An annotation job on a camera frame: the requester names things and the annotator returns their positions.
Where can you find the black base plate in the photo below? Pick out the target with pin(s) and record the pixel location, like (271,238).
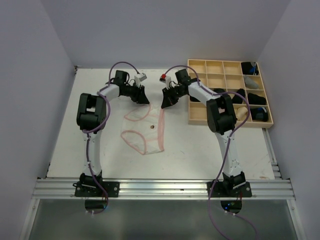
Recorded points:
(100,188)
(219,190)

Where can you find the black rolled underwear middle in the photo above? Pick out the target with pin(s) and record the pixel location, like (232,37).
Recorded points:
(239,96)

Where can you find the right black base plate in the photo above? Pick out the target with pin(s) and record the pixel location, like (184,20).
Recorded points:
(219,190)

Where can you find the black blue rolled underwear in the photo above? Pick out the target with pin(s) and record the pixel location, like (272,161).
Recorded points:
(259,114)
(249,68)

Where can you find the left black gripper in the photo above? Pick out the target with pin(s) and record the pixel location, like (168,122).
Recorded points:
(140,97)

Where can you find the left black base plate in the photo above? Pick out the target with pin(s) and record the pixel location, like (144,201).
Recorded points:
(100,188)

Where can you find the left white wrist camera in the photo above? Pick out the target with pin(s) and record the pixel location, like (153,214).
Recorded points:
(139,77)

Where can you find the black striped underwear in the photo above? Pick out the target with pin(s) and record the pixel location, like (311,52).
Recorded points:
(219,90)

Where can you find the beige rolled underwear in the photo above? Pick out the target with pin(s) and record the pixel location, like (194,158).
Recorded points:
(241,113)

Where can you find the black rolled underwear right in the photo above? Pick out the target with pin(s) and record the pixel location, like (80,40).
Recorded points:
(255,99)

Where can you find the black garment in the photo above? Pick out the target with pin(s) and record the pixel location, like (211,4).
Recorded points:
(194,100)

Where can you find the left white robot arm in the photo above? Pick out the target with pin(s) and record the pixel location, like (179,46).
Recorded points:
(93,112)

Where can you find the grey rolled underwear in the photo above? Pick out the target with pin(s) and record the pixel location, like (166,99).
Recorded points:
(250,83)

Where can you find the aluminium mounting rail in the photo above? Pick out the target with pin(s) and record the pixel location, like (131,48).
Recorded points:
(165,189)

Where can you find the wooden compartment organizer box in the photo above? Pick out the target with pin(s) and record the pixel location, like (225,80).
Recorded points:
(226,74)

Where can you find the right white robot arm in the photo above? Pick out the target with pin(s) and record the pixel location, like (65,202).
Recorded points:
(221,120)

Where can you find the white pink-trimmed underwear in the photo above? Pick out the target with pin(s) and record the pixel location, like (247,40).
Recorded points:
(143,129)

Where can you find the black blue rolled underwear bottom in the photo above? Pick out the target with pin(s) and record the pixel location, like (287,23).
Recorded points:
(259,114)

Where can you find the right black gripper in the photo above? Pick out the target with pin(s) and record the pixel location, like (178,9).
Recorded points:
(168,100)

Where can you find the black blue rolled underwear top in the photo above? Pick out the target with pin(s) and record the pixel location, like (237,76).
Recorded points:
(249,68)

